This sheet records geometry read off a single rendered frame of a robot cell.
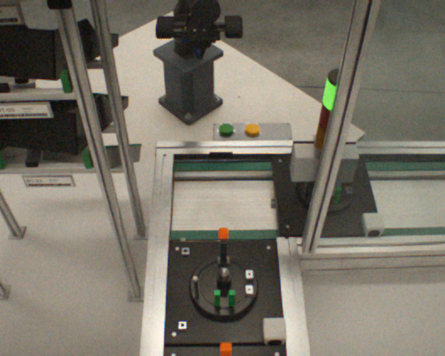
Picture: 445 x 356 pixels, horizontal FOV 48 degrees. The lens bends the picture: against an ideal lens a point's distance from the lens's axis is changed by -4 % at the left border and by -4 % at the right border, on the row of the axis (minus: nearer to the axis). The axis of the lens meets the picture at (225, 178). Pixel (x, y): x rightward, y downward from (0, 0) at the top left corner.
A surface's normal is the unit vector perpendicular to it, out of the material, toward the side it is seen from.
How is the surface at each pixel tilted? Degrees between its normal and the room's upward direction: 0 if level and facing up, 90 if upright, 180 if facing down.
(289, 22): 0
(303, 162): 90
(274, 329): 0
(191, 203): 0
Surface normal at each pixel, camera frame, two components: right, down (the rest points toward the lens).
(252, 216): 0.01, -0.64
